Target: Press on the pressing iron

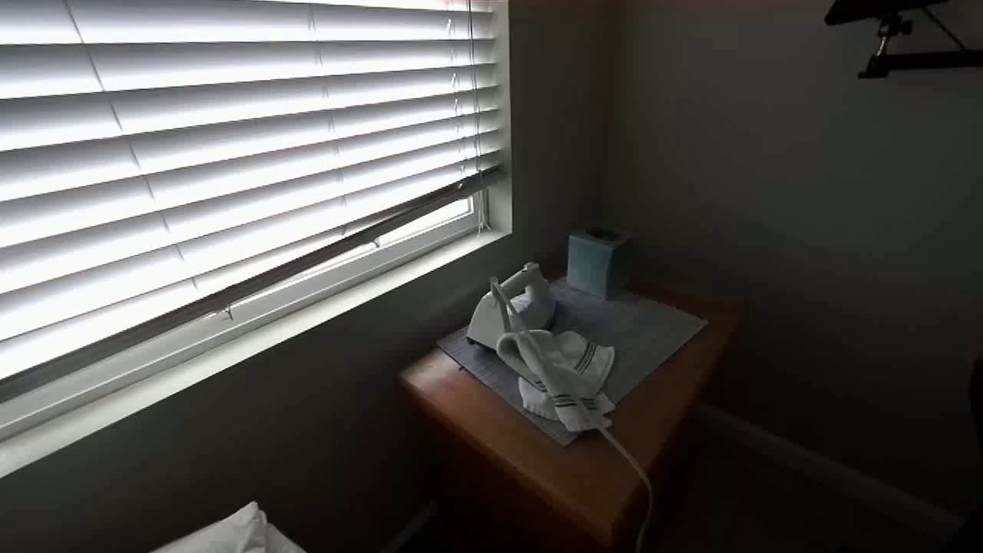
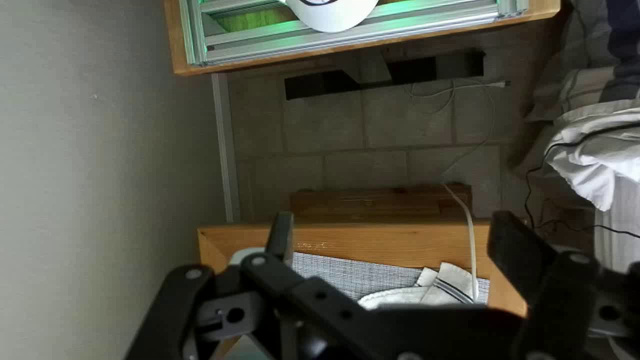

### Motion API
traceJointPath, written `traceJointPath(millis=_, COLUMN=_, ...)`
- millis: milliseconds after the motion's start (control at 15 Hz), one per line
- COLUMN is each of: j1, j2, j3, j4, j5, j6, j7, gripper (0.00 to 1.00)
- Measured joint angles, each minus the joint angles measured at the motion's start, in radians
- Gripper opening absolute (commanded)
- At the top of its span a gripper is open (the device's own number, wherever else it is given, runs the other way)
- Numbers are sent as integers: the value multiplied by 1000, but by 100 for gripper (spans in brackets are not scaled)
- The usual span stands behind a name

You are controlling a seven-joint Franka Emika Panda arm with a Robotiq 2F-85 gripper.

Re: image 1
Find white pressing iron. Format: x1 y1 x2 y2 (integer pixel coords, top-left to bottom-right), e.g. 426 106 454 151
463 258 562 353

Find teal tissue box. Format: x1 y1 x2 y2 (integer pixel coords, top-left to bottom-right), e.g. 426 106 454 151
565 225 630 301

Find white folded cloth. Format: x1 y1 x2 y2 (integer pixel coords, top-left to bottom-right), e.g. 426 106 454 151
498 324 621 438

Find grey woven placemat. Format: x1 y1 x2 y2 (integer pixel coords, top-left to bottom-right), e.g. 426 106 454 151
435 277 710 447

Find wooden nightstand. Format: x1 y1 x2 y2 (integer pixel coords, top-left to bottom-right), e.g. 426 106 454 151
397 274 750 553

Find white window blinds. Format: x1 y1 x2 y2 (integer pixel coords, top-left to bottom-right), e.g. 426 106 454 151
0 0 510 387

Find white bed duvet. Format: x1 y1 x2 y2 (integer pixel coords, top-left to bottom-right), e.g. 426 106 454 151
152 498 307 553

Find white baseboard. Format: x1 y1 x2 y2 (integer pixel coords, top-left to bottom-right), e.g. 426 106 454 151
702 401 966 547

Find white window frame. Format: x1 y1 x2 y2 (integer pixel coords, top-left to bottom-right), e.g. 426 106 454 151
0 0 517 478

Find white iron power cord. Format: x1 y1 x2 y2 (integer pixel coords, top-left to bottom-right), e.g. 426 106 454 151
488 278 661 553

